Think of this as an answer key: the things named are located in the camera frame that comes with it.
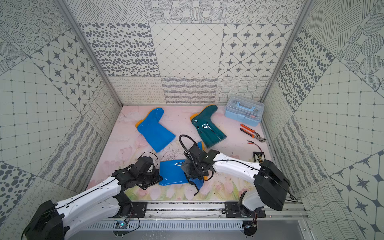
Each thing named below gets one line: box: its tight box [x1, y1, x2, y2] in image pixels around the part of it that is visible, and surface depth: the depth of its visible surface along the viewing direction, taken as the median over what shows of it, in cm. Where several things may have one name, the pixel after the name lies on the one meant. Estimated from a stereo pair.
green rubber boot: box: [190, 104, 227, 149], surface depth 106 cm
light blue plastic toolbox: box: [224, 95, 265, 127], surface depth 107 cm
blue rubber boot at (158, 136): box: [135, 107, 176, 153], surface depth 104 cm
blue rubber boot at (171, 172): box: [159, 159, 189, 186], surface depth 87 cm
